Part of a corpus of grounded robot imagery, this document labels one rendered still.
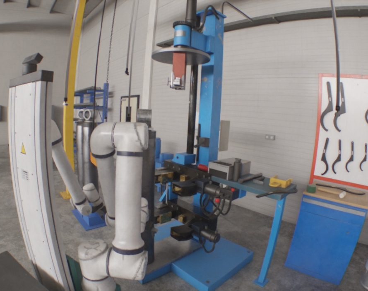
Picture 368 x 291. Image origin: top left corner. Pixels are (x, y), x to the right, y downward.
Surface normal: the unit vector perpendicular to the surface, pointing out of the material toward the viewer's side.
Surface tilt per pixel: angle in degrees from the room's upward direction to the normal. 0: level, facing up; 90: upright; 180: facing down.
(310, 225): 90
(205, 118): 90
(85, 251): 10
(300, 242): 90
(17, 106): 90
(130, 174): 81
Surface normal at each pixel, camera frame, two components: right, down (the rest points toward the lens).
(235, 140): -0.73, 0.06
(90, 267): 0.01, 0.14
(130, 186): 0.42, -0.01
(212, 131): 0.69, 0.14
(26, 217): -0.40, 0.11
